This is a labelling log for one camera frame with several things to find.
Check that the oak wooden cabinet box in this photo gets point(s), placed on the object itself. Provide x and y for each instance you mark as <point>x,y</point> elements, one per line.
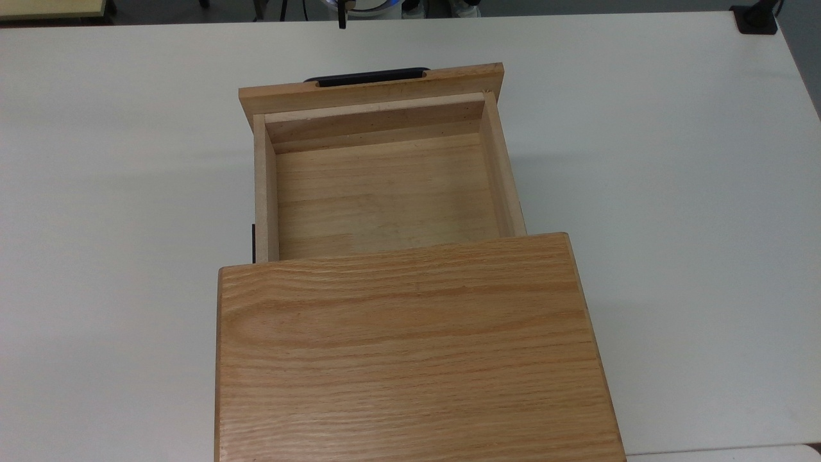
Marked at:
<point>410,353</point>

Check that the yellow side table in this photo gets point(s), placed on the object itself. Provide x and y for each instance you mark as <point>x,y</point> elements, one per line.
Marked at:
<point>51,8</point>

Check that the oak wooden drawer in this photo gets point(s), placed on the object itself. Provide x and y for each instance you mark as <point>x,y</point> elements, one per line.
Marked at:
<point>385,192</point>

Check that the black drawer slide rail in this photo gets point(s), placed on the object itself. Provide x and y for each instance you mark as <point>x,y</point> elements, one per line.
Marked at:
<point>253,244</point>

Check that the dark robot gripper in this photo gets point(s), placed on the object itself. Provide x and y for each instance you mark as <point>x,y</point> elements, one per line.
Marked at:
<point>347,4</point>

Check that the black table clamp mount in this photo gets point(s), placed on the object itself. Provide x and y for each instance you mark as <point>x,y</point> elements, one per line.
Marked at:
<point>755,19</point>

